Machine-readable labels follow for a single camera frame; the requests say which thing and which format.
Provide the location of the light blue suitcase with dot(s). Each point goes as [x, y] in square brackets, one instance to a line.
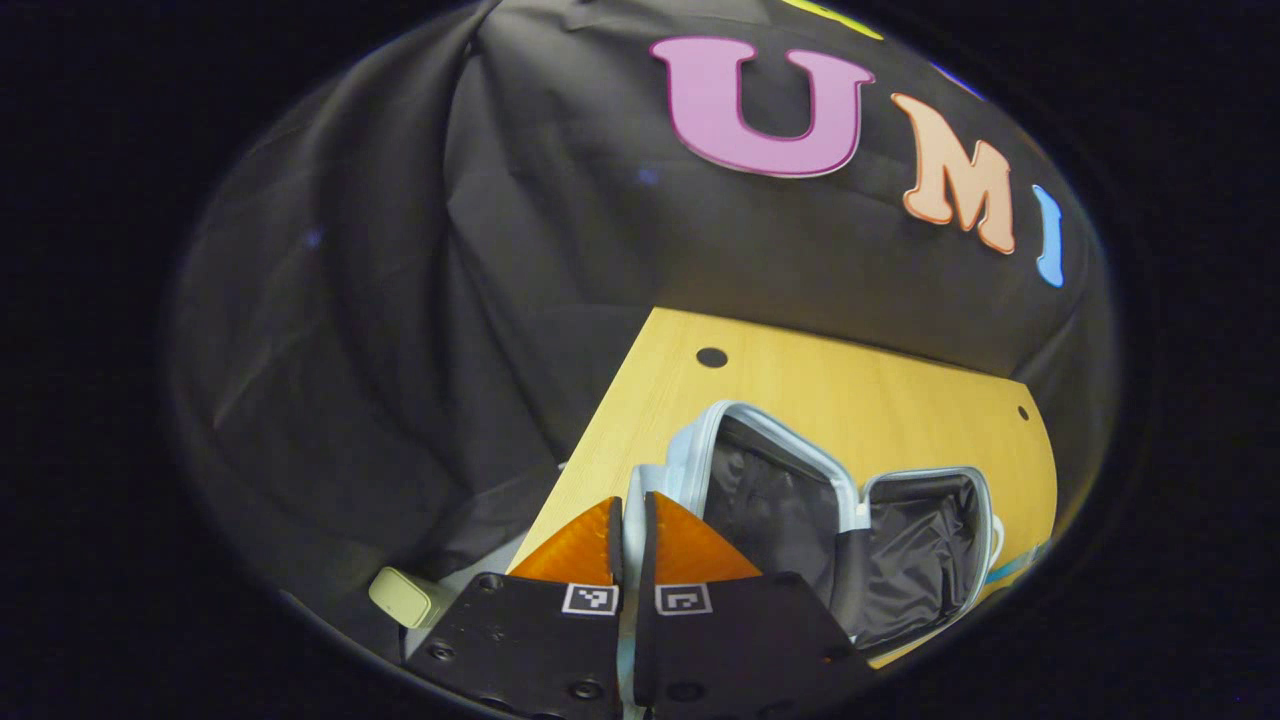
[780, 500]

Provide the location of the cream plastic box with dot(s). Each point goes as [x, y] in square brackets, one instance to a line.
[400, 597]

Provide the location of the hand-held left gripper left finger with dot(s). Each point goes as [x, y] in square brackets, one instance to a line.
[616, 550]

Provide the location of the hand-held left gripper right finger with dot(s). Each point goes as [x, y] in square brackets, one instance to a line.
[648, 550]

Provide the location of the teal and white cosmetic tube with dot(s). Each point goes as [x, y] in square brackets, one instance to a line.
[1015, 567]

